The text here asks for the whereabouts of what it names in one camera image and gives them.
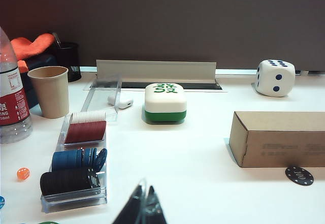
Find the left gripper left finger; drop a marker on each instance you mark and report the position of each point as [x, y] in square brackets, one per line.
[132, 213]

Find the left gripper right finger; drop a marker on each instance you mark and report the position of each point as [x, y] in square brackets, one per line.
[156, 213]

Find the clear acrylic chip tray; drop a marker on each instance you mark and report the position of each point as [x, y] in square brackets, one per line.
[76, 202]

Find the black poker chip stack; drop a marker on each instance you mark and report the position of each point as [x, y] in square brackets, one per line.
[63, 183]

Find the blue poker chip stack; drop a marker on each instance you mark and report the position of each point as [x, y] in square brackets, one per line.
[68, 159]

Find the red poker chip stack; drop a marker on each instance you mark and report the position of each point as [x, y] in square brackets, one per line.
[85, 132]

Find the white poker chip stack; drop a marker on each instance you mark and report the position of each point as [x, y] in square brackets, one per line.
[89, 116]

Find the brown rectangular cardboard box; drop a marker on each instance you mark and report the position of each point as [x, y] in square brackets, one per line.
[284, 145]

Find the white earbuds case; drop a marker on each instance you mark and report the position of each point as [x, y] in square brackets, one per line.
[123, 102]

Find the small orange die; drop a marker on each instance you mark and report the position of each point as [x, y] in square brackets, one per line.
[23, 174]

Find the clear acrylic tray lid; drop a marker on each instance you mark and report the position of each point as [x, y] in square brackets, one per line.
[101, 99]

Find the beige paper cup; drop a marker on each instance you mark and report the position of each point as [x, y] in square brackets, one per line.
[50, 92]

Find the clear bottle with red label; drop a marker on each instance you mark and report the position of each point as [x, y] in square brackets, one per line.
[10, 102]

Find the black mesh pen holder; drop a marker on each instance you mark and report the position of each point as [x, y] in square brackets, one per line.
[69, 59]

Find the large white foam dice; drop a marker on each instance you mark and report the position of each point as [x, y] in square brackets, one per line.
[275, 78]

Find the grey pen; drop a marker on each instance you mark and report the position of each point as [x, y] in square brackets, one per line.
[57, 40]

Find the orange cloth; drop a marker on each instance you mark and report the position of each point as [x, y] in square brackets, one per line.
[30, 46]

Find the grey-brown desk partition panel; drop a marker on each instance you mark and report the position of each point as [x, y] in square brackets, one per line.
[177, 18]

